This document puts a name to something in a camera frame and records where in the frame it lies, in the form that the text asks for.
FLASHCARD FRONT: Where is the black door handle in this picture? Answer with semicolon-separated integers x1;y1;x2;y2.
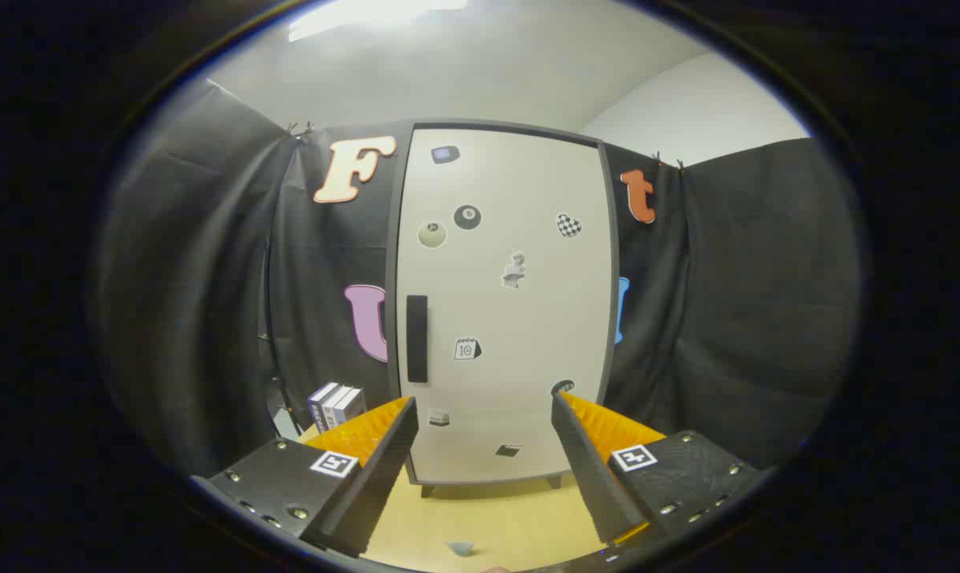
406;295;429;384

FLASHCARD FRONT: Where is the black backdrop cloth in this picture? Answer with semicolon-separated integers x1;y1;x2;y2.
98;80;859;478

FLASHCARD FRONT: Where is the white spine book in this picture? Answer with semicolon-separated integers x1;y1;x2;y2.
325;384;353;431

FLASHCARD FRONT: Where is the grey metal stand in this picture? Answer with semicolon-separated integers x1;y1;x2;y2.
269;378;299;440

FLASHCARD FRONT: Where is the blue spine book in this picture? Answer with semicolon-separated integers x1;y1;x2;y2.
307;382;339;433

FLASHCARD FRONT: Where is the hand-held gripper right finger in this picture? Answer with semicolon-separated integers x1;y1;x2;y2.
550;390;763;546

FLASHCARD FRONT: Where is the grey cabinet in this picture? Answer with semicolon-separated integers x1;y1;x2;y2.
384;119;620;498

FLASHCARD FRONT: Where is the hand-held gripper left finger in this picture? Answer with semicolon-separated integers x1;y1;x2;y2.
189;396;420;558

